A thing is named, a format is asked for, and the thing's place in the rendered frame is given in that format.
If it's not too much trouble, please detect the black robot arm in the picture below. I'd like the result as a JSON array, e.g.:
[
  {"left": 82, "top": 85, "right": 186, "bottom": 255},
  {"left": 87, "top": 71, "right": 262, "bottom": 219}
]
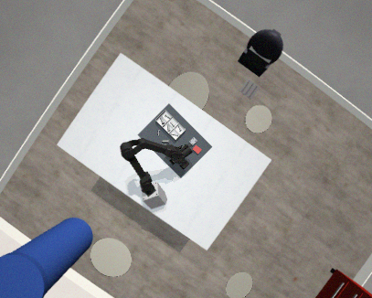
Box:
[{"left": 120, "top": 138, "right": 193, "bottom": 197}]

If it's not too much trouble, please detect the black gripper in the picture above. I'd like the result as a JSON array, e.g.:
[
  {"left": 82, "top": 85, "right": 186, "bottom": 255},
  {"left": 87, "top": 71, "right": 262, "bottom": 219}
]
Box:
[{"left": 178, "top": 157, "right": 189, "bottom": 169}]

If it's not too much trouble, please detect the red square block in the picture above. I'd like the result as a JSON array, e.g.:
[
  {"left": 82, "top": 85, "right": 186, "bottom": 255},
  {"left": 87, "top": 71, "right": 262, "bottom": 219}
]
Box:
[{"left": 193, "top": 145, "right": 202, "bottom": 154}]

